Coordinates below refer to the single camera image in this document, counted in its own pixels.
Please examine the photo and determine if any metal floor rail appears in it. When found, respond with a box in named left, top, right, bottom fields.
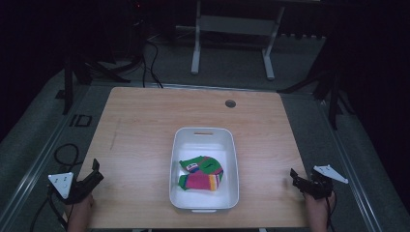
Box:
left=0, top=84, right=93, bottom=226
left=315, top=96, right=386, bottom=232

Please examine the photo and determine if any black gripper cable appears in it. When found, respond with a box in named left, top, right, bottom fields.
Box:
left=29, top=142, right=80, bottom=232
left=324, top=191, right=337, bottom=232

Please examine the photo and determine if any black tripod stand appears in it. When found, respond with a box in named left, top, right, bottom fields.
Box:
left=62, top=30, right=132, bottom=116
left=276, top=47, right=351, bottom=131

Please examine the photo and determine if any white plastic bin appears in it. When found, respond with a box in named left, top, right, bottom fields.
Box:
left=168, top=127, right=241, bottom=214

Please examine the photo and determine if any black floor cable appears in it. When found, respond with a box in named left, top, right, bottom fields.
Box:
left=140, top=38, right=164, bottom=89

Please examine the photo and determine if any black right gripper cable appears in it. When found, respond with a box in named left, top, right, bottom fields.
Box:
left=324, top=191, right=337, bottom=232

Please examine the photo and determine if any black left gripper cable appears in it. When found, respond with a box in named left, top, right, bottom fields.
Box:
left=29, top=142, right=80, bottom=232

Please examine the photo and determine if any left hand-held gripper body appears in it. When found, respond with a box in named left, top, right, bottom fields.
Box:
left=47, top=171, right=99, bottom=206

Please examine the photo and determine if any person's right hand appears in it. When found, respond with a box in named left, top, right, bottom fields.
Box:
left=304, top=192, right=337, bottom=232

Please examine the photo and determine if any white metal stand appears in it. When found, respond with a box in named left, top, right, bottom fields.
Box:
left=190, top=0, right=286, bottom=81

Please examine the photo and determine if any pink striped sock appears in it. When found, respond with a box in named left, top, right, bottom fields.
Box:
left=177, top=170, right=224, bottom=192

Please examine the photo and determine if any person's left hand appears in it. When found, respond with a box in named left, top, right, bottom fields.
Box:
left=65, top=193, right=96, bottom=232

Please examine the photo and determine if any green sock with label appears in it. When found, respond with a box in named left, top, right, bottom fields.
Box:
left=178, top=155, right=224, bottom=175

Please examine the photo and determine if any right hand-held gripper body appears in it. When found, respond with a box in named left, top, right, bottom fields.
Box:
left=301, top=164, right=349, bottom=200

